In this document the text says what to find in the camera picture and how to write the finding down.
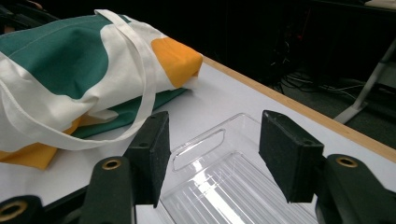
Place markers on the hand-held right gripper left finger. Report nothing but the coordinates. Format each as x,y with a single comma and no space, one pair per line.
149,155

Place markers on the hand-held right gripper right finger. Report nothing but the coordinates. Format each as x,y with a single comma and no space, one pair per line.
289,155

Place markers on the clear plastic tray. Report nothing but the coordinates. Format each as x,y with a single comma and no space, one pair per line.
224,186

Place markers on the white green orange tote bag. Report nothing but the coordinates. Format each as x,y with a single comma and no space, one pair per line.
71,62

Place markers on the white metal stand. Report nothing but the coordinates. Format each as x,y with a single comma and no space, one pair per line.
367,90

